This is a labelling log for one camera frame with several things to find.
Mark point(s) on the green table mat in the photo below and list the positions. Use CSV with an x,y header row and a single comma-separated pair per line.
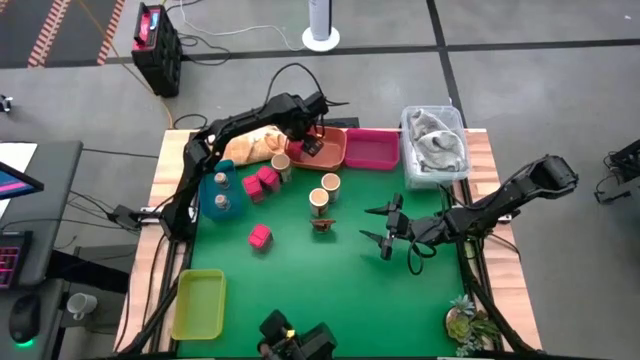
x,y
350,290

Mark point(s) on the orange plastic bin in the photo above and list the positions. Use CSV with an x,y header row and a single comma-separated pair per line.
x,y
332,150

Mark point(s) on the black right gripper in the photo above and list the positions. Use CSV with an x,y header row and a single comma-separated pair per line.
x,y
407,230

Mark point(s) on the black computer mouse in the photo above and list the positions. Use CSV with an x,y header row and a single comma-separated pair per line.
x,y
25,317

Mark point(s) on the clear plastic storage box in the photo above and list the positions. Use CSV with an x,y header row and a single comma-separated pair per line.
x,y
407,175

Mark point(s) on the magenta plastic bin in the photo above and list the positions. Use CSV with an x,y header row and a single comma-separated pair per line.
x,y
372,149

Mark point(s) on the grey desk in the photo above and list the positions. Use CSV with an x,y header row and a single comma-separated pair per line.
x,y
55,200

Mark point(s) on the black crate with red top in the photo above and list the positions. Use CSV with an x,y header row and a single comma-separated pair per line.
x,y
160,60

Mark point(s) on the white fan base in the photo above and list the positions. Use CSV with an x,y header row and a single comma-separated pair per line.
x,y
320,20

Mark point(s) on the white mug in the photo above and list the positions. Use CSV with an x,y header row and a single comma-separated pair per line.
x,y
82,302

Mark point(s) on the black table frame rail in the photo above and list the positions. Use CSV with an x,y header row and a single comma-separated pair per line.
x,y
172,280
480,290

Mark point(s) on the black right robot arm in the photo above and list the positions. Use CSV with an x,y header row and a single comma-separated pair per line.
x,y
500,205

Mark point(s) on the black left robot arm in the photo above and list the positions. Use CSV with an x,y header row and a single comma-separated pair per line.
x,y
240,120

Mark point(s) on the grey cloth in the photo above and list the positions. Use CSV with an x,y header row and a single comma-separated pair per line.
x,y
440,147

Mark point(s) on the yellow checked cloth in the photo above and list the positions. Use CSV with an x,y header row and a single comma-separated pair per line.
x,y
255,147

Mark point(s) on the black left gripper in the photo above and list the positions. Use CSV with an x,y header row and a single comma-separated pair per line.
x,y
305,125

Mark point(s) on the computer monitor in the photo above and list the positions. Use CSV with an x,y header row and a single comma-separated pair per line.
x,y
15,182

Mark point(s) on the black desk base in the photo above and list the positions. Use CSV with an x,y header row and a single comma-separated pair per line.
x,y
90,272

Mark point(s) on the backlit keyboard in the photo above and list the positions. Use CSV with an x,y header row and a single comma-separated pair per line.
x,y
10,260

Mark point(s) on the black device with yellow tag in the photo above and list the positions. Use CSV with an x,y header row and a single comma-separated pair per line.
x,y
310,345

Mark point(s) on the white paper sheet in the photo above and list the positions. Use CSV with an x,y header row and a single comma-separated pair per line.
x,y
17,152

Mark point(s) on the small grey floor device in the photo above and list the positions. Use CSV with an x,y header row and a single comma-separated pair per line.
x,y
5,102

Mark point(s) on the yellow-green plastic bin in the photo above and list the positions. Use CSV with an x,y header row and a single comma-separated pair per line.
x,y
200,305

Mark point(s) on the teal plastic bin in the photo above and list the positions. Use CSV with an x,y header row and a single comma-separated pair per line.
x,y
207,200

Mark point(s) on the potted succulent plant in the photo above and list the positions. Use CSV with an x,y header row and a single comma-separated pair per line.
x,y
465,325

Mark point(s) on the black controller box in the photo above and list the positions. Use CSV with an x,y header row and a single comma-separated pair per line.
x,y
125,216

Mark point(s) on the black equipment stand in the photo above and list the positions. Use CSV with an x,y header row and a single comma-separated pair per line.
x,y
625,167

